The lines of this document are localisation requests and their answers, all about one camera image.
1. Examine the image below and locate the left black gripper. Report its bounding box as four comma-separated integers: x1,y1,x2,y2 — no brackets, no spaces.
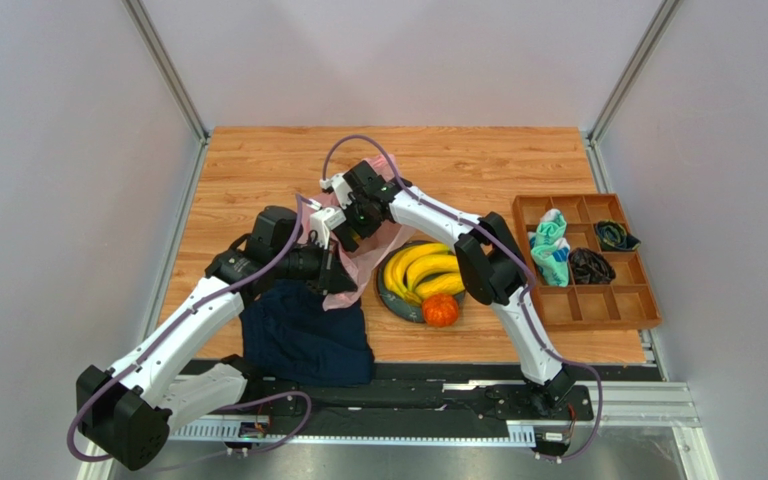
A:
272,236,357,296

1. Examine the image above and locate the yellow banana bunch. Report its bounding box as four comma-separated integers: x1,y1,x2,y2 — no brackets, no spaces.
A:
382,243,461,306

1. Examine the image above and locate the yellow fake starfruit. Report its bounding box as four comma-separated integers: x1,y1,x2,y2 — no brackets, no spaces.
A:
414,272,465,300

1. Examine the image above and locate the orange fake fruit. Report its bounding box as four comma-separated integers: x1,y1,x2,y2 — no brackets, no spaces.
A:
421,293,460,328

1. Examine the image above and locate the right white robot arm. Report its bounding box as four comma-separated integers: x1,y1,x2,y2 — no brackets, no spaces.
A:
320,161,574,407

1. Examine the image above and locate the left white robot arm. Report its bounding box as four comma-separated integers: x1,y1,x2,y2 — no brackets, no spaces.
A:
66,201,357,470

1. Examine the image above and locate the navy blue cloth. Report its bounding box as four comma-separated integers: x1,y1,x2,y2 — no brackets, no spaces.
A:
240,280,375,387

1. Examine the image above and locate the dark blue-grey ceramic plate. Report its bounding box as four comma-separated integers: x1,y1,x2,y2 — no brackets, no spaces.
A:
375,240,468,325

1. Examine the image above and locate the teal white sock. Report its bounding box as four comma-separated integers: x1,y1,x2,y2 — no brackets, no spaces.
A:
527,208,571,287

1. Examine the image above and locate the black rolled sock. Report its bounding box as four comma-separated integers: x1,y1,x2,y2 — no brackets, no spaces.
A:
568,248,616,285

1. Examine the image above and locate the brown wooden compartment tray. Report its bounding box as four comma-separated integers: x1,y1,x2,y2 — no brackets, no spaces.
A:
512,194,662,331

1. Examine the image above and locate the dark green rolled sock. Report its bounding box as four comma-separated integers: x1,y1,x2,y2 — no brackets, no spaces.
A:
594,220,642,252

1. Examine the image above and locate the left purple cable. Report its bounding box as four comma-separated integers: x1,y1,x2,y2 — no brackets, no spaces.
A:
66,194,315,463

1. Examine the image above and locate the purple cable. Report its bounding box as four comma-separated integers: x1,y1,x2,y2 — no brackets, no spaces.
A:
321,134,605,463
66,194,315,463

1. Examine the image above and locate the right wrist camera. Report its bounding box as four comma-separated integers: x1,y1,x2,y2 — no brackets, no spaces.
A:
319,173,353,208

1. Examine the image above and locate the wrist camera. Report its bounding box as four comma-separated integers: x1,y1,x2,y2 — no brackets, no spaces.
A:
308,206,346,249
319,173,353,208

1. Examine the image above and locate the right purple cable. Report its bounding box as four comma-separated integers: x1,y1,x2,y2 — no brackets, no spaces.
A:
321,134,605,463

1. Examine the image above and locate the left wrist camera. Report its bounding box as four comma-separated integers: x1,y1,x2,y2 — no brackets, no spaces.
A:
308,206,346,249

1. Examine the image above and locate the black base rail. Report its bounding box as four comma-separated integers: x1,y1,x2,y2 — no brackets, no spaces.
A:
215,363,600,445

